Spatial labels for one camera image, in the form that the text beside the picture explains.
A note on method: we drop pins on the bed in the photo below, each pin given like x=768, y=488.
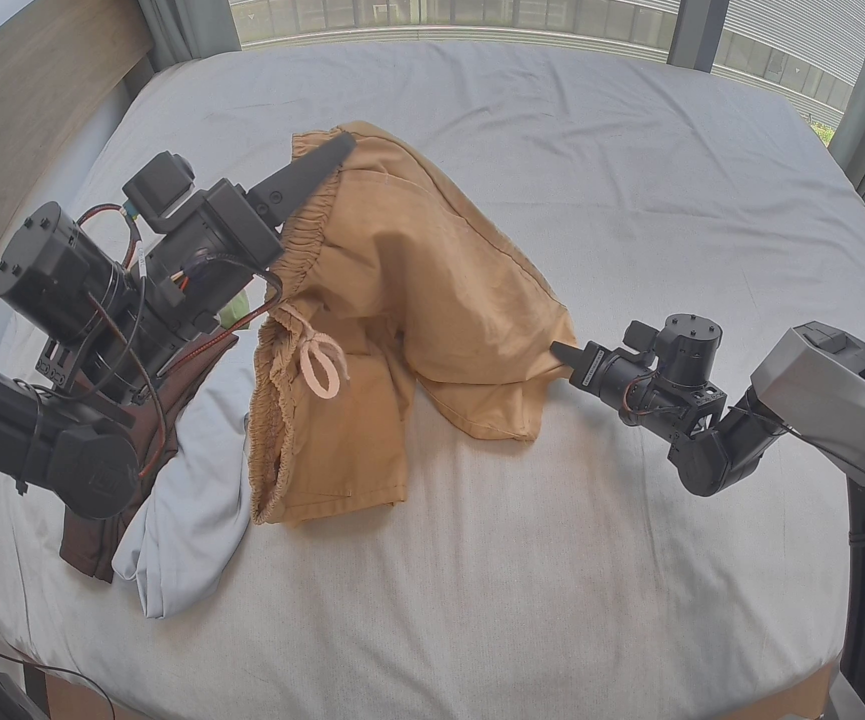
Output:
x=552, y=139

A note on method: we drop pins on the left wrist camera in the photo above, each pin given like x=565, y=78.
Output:
x=159, y=184

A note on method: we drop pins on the green garment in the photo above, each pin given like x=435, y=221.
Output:
x=236, y=312

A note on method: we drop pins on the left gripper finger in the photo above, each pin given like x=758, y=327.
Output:
x=290, y=184

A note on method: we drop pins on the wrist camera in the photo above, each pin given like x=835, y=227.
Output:
x=640, y=336
x=159, y=184

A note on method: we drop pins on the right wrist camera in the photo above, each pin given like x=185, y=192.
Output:
x=640, y=336

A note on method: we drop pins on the tan shorts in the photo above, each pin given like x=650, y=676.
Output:
x=417, y=289

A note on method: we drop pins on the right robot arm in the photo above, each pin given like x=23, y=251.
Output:
x=815, y=394

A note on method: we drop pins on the window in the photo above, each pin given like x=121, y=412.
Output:
x=702, y=4

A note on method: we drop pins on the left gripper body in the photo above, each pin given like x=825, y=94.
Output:
x=215, y=259

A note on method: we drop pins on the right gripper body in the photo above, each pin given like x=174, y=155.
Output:
x=616, y=383

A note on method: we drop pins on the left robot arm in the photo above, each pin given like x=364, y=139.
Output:
x=50, y=274

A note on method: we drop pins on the pale grey garment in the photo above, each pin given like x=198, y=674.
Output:
x=185, y=514

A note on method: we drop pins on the brown garment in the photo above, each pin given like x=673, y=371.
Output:
x=87, y=552

